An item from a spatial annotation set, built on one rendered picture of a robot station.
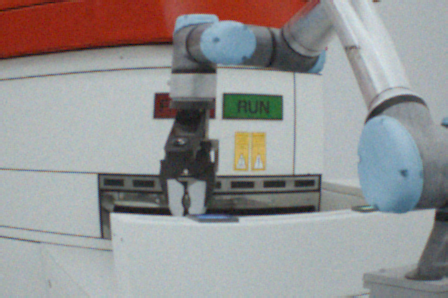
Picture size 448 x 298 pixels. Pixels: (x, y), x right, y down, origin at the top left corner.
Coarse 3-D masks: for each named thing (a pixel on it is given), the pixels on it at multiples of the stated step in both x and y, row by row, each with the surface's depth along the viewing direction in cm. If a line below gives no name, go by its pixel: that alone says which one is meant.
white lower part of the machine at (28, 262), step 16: (0, 240) 209; (16, 240) 210; (0, 256) 209; (16, 256) 210; (32, 256) 212; (0, 272) 208; (16, 272) 210; (32, 272) 212; (0, 288) 208; (16, 288) 210; (32, 288) 212
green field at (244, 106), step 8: (232, 96) 224; (240, 96) 225; (248, 96) 225; (256, 96) 226; (264, 96) 226; (232, 104) 224; (240, 104) 225; (248, 104) 225; (256, 104) 226; (264, 104) 226; (272, 104) 227; (280, 104) 227; (232, 112) 224; (240, 112) 225; (248, 112) 225; (256, 112) 226; (264, 112) 226; (272, 112) 227; (280, 112) 227
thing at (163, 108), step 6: (162, 96) 220; (168, 96) 220; (162, 102) 220; (168, 102) 220; (156, 108) 220; (162, 108) 220; (168, 108) 220; (174, 108) 221; (156, 114) 220; (162, 114) 220; (168, 114) 221; (174, 114) 221; (210, 114) 223
